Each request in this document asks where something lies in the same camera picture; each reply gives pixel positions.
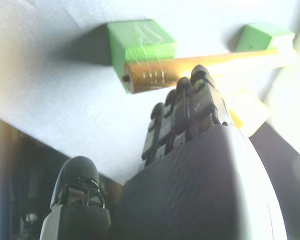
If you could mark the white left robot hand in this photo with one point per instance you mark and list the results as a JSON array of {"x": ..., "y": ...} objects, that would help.
[{"x": 190, "y": 187}]

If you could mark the round wooden dowel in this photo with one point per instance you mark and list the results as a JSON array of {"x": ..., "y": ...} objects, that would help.
[{"x": 152, "y": 75}]

